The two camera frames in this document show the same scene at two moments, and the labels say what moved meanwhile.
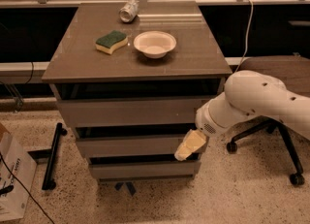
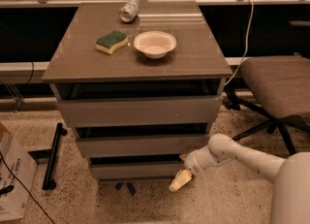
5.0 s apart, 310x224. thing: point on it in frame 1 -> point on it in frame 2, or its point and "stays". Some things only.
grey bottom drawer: (145, 170) stays
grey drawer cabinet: (131, 77) stays
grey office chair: (294, 71) stays
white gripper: (206, 122) -> (193, 164)
